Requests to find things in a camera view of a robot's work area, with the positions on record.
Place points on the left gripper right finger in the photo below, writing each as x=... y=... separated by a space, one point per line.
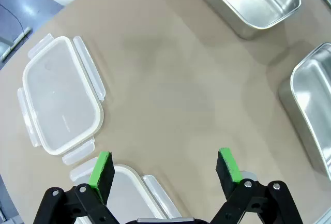
x=258 y=203

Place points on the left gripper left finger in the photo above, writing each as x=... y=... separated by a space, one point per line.
x=77 y=206

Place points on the steel container with food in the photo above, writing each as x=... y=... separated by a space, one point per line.
x=126 y=186

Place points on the clear plastic snap lid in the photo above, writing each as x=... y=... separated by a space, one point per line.
x=59 y=92

